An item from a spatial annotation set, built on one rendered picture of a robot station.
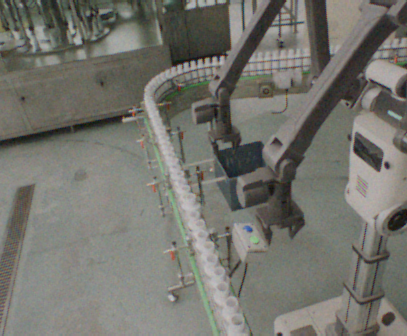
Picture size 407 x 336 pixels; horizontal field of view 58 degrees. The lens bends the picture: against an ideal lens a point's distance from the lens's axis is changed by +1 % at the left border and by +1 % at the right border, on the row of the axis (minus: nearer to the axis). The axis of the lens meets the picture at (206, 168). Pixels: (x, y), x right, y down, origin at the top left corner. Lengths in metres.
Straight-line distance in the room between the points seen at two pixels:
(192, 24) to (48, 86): 2.91
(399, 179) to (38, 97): 4.19
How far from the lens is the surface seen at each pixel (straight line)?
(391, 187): 1.29
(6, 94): 4.87
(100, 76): 4.70
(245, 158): 2.24
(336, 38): 5.51
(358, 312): 1.83
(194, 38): 6.73
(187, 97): 3.01
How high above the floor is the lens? 2.06
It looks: 34 degrees down
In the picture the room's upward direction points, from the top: 7 degrees counter-clockwise
